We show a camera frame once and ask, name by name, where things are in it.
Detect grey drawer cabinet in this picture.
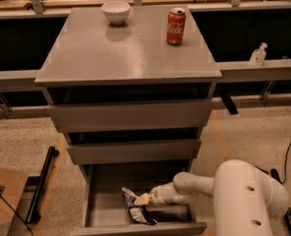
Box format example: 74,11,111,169
33,5,222,184

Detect black bar stand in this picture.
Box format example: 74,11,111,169
26,147,60,224
270,169,291,236

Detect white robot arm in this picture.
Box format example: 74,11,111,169
134,159,289,236

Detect white ceramic bowl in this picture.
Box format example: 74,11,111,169
101,1,131,25

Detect black cable on box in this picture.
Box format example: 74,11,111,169
0,184,35,236

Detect black bar stand left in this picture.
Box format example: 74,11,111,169
26,147,60,224

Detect grey middle drawer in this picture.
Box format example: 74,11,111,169
67,139,201,165

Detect black bar stand right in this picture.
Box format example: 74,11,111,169
270,169,291,236

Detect red cola can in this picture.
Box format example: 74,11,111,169
166,7,186,45

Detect grey top drawer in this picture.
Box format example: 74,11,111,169
48,99,210,133

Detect grey open bottom drawer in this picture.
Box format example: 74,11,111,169
71,160,206,236

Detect brown cardboard box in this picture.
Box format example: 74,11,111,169
0,166,28,236

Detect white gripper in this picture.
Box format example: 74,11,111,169
134,183,179,207

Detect clear sanitizer bottle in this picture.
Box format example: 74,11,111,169
250,42,267,67

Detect grey metal railing beam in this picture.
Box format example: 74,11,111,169
0,59,291,92

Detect blue chip bag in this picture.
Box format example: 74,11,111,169
122,187,157,225

